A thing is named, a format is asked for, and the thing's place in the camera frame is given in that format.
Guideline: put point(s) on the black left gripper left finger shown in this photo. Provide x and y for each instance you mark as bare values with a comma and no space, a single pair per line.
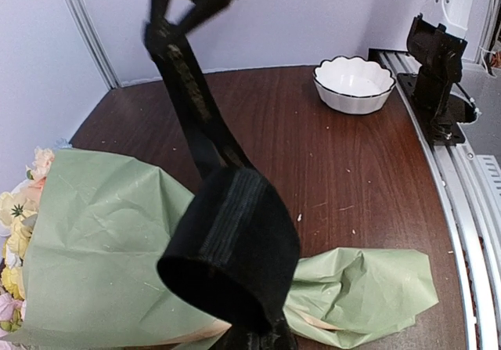
237,338

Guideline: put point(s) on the pale pink rose stem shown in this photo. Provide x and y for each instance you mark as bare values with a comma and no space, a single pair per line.
12,314

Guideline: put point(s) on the white scalloped bowl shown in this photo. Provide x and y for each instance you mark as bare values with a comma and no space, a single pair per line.
352,85

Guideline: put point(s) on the green wrapping paper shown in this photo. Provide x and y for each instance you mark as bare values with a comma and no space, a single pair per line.
91,280

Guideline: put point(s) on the right aluminium frame post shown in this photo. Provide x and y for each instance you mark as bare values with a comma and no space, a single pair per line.
91,40

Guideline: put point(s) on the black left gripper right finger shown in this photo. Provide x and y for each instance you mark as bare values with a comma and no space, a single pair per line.
279,337

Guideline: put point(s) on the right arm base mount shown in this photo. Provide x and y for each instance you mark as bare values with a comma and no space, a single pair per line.
438,111

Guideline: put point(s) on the cream fake flower bunch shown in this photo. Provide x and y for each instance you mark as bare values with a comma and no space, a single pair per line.
18,217

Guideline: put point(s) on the pink fake flower stem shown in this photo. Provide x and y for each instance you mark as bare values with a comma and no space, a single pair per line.
43,159

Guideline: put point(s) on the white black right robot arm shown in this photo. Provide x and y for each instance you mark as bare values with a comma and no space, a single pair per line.
436,40

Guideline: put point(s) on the black printed ribbon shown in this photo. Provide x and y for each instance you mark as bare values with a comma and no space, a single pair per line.
235,248

